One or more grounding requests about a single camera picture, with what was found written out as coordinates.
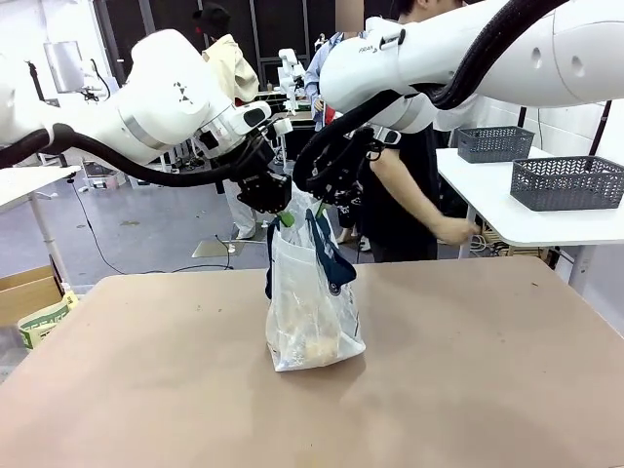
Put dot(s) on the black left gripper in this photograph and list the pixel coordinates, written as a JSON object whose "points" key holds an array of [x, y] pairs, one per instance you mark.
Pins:
{"points": [[256, 183]]}

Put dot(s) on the white desk with round leg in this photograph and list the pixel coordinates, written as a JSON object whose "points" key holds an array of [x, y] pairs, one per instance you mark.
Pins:
{"points": [[29, 187]]}

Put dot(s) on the white navy plastic shopping bag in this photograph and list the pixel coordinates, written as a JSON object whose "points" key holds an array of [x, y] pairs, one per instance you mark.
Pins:
{"points": [[312, 292]]}

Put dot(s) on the tan packaged item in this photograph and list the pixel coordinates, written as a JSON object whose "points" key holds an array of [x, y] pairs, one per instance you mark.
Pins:
{"points": [[319, 347]]}

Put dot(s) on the grey panel on stand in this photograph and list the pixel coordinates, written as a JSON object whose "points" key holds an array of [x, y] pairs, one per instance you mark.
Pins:
{"points": [[63, 66]]}

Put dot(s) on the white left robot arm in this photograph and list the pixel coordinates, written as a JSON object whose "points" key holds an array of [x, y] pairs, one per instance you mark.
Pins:
{"points": [[170, 97]]}

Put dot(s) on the small white background robot arm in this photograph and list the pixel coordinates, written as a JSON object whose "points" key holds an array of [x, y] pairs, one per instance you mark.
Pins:
{"points": [[290, 73]]}

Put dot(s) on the paper bag with green print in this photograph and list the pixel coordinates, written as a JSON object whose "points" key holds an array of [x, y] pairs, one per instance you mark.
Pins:
{"points": [[44, 324]]}

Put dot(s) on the person in black t-shirt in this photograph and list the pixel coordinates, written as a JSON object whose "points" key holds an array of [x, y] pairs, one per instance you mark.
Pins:
{"points": [[404, 195]]}

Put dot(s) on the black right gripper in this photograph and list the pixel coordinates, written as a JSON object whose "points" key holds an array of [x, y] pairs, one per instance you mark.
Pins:
{"points": [[343, 161]]}

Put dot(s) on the person's right hand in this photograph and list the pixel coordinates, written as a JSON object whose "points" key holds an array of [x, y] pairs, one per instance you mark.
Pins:
{"points": [[458, 231]]}

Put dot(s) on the metal floor plate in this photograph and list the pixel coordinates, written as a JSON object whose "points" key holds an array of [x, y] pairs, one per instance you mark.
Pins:
{"points": [[217, 249]]}

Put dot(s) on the dark grey plastic basket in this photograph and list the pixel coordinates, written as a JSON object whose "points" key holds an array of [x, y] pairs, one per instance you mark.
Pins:
{"points": [[565, 183], [495, 144]]}

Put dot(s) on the brown cardboard box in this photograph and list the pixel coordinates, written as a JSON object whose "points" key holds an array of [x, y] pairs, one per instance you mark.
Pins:
{"points": [[27, 295]]}

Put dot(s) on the black frame desk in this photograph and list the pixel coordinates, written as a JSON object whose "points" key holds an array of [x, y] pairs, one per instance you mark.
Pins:
{"points": [[51, 160]]}

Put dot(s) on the clear plastic storage bin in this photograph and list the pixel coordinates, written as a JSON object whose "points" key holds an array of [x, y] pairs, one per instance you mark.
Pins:
{"points": [[136, 183]]}

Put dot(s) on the person's right forearm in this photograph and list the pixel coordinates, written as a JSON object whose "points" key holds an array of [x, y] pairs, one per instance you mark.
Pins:
{"points": [[414, 205]]}

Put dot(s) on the stacked storage bins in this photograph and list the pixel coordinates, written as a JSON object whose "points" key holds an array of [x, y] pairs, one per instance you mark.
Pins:
{"points": [[105, 179]]}

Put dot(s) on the person in blue shirt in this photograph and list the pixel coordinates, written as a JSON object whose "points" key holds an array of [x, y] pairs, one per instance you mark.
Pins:
{"points": [[319, 68]]}

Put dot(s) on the person in cream hoodie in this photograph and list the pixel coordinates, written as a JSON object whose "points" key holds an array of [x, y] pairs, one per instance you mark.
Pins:
{"points": [[229, 63]]}

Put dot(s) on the white side table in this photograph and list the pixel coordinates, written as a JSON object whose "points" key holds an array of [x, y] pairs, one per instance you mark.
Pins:
{"points": [[492, 219]]}

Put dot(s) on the wooden crate under table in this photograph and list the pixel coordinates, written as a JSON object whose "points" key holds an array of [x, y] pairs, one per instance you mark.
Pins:
{"points": [[521, 251]]}

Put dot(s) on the background person in black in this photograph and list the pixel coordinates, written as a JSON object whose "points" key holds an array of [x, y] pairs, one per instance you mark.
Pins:
{"points": [[350, 212]]}

